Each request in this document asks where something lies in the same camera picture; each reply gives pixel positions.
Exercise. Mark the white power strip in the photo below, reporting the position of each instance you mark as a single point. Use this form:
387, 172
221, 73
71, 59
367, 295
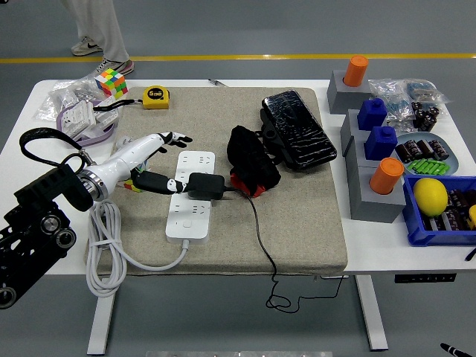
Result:
189, 219

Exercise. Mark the blue plastic bin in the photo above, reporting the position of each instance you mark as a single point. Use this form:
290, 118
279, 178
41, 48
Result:
427, 236

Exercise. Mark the black power adapter plug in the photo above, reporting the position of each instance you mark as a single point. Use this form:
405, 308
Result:
206, 184

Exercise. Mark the silver metal bar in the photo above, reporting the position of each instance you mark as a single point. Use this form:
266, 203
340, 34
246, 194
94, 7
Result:
238, 354

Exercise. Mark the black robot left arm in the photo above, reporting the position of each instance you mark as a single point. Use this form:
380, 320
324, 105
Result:
37, 208

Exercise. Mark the person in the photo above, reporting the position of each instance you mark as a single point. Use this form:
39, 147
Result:
108, 37

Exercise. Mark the large colourful puzzle cube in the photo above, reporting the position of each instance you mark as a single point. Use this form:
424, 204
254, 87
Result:
111, 83

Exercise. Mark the orange cylinder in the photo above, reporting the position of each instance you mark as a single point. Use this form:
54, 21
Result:
386, 175
355, 70

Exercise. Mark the white table leg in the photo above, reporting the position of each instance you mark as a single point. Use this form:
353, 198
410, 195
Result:
100, 320
372, 316

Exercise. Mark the black silver pen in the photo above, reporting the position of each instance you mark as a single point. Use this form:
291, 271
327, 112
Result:
217, 82

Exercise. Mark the large grey block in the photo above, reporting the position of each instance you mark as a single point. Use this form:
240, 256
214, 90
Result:
375, 208

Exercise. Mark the black plastic-wrapped flat case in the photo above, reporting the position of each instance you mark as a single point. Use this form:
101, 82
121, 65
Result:
297, 126

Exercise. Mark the clear bag of blue parts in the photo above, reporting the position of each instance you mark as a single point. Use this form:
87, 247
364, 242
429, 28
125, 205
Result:
390, 94
424, 91

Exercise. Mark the yellow tape measure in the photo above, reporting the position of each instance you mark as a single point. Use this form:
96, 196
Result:
156, 97

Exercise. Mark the black cylindrical capacitor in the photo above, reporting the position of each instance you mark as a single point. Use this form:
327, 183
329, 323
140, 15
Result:
440, 149
420, 121
425, 148
433, 223
457, 199
453, 220
416, 109
430, 122
436, 112
403, 152
470, 197
414, 147

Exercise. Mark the yellow object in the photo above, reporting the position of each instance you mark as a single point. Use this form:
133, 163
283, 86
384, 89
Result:
472, 216

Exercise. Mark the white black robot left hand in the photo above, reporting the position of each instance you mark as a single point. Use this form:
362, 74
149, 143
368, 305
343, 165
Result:
122, 160

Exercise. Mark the white three-pin plug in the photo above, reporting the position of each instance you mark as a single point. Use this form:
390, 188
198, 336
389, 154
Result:
121, 143

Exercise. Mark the blue bottle-shaped block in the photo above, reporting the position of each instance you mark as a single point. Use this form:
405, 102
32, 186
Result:
372, 113
380, 143

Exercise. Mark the clear plastic bags of parts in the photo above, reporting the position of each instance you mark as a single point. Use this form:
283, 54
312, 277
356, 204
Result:
52, 104

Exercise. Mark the yellow lemon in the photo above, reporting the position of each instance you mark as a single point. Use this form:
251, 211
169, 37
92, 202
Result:
430, 197

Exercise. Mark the black table control panel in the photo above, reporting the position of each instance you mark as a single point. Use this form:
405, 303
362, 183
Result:
424, 278

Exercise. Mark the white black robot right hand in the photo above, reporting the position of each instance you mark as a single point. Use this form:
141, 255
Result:
451, 349

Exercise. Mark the black plastic bracket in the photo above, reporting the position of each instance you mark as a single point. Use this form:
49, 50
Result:
269, 135

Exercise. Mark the purple plastic basket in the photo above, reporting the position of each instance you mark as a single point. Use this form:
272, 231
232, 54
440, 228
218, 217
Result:
100, 139

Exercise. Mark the green battery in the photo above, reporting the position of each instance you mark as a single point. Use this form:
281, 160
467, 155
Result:
413, 168
421, 164
432, 166
444, 169

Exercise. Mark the small colourful puzzle cube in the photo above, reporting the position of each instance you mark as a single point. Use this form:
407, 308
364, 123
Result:
128, 184

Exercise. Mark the white wall socket panel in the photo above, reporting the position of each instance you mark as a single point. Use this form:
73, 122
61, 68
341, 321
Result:
107, 117
76, 118

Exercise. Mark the black red folded umbrella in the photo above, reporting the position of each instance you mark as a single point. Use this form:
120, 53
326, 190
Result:
249, 156

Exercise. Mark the blue-grey plate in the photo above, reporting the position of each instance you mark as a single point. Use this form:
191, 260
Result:
453, 158

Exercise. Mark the grey-brown fabric mat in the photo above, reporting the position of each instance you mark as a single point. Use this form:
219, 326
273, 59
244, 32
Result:
223, 238

